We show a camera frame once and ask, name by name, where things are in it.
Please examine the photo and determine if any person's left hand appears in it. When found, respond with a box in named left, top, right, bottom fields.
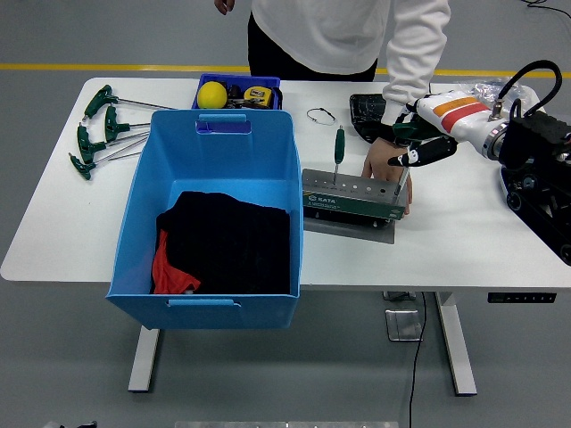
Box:
left=361, top=136, right=414, bottom=215

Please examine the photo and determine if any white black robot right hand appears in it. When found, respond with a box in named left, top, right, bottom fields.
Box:
left=386, top=88, right=509, bottom=169

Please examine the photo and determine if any large green T-handle hex wrench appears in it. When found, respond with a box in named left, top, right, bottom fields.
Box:
left=391, top=119, right=432, bottom=200

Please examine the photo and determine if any slim green handle hex wrench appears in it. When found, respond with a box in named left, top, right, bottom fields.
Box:
left=332, top=125, right=346, bottom=187

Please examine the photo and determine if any metal green tool rack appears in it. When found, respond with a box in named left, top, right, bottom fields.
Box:
left=302, top=168, right=408, bottom=245

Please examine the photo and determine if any large light blue plastic box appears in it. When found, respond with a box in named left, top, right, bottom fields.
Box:
left=105, top=109, right=305, bottom=331

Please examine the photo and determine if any clear plastic parts bag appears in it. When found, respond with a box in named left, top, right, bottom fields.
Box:
left=463, top=76, right=539, bottom=112

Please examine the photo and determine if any black device case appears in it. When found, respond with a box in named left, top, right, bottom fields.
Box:
left=349, top=92, right=388, bottom=144

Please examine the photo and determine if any small dark blue bin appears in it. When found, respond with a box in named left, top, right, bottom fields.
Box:
left=191, top=73, right=283, bottom=111

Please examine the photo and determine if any white table leg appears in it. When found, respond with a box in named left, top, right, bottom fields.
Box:
left=128, top=327, right=161, bottom=393
left=434, top=292, right=478, bottom=397

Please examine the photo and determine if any yellow ball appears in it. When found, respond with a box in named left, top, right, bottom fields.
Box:
left=196, top=81, right=228, bottom=110

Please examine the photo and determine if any yellow tape measure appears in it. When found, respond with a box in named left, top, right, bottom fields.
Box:
left=243, top=86, right=273, bottom=108

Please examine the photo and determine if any person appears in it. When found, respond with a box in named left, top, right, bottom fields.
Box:
left=213, top=0, right=451, bottom=215

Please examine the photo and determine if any metal floor plate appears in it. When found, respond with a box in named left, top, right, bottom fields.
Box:
left=385, top=309, right=424, bottom=342

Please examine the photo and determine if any black cloth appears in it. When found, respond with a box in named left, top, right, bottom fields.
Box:
left=154, top=190, right=292, bottom=295

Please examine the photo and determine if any red cloth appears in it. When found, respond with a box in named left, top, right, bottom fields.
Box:
left=151, top=229, right=202, bottom=295

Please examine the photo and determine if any black table control panel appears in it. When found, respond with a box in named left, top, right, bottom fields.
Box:
left=487, top=292, right=558, bottom=304

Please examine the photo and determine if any thin wire loop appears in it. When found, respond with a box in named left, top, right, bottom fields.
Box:
left=306, top=107, right=338, bottom=127

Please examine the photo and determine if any black cable on floor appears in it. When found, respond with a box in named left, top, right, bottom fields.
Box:
left=519, top=0, right=571, bottom=21

